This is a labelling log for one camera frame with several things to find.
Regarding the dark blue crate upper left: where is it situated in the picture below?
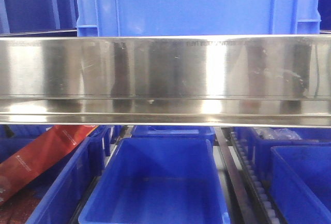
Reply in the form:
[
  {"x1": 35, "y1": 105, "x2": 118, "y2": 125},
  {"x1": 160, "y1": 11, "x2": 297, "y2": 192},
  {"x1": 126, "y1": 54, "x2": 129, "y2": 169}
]
[{"x1": 1, "y1": 0, "x2": 77, "y2": 34}]

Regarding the blue bin right lower shelf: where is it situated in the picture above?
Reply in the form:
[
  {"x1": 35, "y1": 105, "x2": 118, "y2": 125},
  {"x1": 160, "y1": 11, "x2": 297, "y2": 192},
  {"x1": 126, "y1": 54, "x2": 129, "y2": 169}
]
[{"x1": 270, "y1": 145, "x2": 330, "y2": 223}]

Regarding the blue bin behind centre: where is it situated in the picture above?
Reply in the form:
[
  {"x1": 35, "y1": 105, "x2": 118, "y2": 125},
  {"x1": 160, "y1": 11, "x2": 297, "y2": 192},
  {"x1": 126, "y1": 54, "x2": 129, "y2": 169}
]
[{"x1": 131, "y1": 125, "x2": 215, "y2": 145}]

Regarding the stainless steel shelf beam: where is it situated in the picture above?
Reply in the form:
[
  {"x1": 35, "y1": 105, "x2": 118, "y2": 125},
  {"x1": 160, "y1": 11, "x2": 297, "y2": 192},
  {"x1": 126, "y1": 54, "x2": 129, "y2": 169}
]
[{"x1": 1, "y1": 35, "x2": 330, "y2": 128}]

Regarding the clear plastic bag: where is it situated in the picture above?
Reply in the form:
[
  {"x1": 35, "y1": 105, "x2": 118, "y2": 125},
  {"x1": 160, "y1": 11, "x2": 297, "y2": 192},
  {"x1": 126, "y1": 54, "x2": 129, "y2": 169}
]
[{"x1": 255, "y1": 127, "x2": 302, "y2": 140}]

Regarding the large blue crate upper shelf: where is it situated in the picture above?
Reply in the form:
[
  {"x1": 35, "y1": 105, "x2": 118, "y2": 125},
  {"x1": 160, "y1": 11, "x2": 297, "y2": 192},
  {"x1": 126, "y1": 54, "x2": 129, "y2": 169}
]
[{"x1": 77, "y1": 0, "x2": 321, "y2": 37}]

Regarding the blue bin centre lower shelf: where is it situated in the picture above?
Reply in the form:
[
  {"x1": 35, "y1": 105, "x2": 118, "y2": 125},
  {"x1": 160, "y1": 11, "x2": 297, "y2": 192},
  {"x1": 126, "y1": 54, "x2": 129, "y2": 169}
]
[{"x1": 78, "y1": 138, "x2": 231, "y2": 223}]

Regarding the blue bin shelf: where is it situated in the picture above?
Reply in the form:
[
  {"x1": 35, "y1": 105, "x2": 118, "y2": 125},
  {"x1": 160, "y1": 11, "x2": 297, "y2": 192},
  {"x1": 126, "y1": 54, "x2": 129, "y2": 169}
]
[
  {"x1": 1, "y1": 126, "x2": 111, "y2": 223},
  {"x1": 270, "y1": 145, "x2": 330, "y2": 223},
  {"x1": 78, "y1": 138, "x2": 231, "y2": 223}
]

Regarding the blue bin far right rear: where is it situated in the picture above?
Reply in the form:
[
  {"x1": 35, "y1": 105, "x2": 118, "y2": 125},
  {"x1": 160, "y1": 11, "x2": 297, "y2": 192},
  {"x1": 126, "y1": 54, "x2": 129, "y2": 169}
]
[{"x1": 238, "y1": 127, "x2": 330, "y2": 181}]

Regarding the white roller track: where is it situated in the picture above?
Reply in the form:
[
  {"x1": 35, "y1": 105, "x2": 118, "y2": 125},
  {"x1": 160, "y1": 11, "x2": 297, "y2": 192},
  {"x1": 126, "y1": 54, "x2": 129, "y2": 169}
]
[{"x1": 230, "y1": 127, "x2": 285, "y2": 223}]

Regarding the red foil package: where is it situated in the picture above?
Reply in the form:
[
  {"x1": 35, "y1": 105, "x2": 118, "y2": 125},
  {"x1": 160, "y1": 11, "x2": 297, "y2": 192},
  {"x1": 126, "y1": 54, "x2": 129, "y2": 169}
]
[{"x1": 1, "y1": 125, "x2": 98, "y2": 205}]

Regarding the blue bin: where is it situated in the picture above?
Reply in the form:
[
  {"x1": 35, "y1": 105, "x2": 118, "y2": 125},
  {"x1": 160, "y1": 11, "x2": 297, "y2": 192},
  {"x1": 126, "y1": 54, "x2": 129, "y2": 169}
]
[
  {"x1": 131, "y1": 125, "x2": 215, "y2": 145},
  {"x1": 238, "y1": 127, "x2": 330, "y2": 181}
]

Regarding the blue bin left lower shelf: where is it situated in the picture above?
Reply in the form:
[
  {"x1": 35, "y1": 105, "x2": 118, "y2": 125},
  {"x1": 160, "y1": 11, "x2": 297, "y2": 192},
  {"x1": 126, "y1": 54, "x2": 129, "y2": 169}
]
[{"x1": 1, "y1": 126, "x2": 111, "y2": 223}]

